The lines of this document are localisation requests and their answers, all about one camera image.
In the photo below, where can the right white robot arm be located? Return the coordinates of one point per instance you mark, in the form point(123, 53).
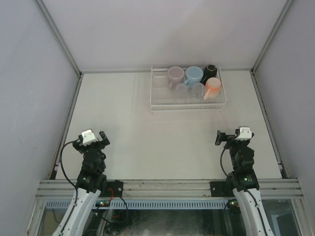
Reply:
point(242, 181)

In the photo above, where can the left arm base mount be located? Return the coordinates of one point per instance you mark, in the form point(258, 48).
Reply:
point(112, 188)

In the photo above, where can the aluminium frame post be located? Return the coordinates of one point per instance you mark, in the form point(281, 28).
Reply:
point(281, 17)
point(57, 35)

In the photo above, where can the left aluminium frame post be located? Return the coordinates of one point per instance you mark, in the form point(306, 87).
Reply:
point(57, 35)

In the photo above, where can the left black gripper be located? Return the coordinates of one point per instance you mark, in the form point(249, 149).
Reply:
point(102, 142)

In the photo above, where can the aluminium front rail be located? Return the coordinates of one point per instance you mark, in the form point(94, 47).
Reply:
point(174, 189)

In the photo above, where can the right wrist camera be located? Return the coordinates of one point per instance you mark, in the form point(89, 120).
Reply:
point(243, 133)

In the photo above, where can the clear glass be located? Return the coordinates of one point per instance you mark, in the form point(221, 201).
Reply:
point(181, 91)
point(197, 90)

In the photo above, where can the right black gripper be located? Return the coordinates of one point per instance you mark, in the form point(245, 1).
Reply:
point(229, 137)

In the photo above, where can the blue slotted cable duct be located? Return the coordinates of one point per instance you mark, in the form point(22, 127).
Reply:
point(161, 204)

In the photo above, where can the black mug cream inside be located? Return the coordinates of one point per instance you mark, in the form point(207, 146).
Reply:
point(209, 72)

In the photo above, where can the pink ceramic mug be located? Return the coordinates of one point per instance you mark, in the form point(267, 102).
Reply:
point(212, 88)

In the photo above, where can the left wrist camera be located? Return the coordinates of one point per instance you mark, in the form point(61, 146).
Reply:
point(88, 137)

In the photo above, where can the lilac ceramic mug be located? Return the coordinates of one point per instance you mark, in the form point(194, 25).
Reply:
point(175, 75)

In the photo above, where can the light blue mug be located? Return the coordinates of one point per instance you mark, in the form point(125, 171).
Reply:
point(193, 75)

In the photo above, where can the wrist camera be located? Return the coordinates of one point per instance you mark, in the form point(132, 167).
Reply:
point(88, 137)
point(243, 133)

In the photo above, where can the clear acrylic dish rack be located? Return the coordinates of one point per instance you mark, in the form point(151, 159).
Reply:
point(162, 98)

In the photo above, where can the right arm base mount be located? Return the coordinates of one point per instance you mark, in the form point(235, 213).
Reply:
point(221, 189)

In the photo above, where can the right aluminium frame post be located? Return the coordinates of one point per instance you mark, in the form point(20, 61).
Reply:
point(281, 17)

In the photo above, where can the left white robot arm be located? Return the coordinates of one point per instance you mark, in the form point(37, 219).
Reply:
point(91, 182)

